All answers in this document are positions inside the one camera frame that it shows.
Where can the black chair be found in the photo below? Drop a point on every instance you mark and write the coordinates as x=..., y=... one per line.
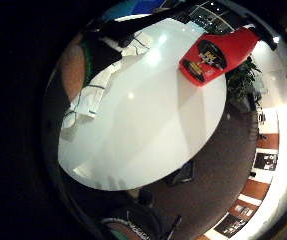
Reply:
x=182, y=174

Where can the red bottle with black label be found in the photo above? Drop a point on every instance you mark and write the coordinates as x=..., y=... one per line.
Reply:
x=216, y=56

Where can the dark glass window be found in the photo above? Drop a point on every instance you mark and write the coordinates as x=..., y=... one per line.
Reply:
x=211, y=17

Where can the green potted plant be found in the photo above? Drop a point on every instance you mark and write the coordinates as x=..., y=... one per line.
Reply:
x=243, y=83

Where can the black framed wall poster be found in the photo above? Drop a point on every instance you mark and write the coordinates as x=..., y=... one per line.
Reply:
x=230, y=225
x=265, y=161

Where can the small white wall picture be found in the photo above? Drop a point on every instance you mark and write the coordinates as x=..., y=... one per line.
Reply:
x=244, y=210

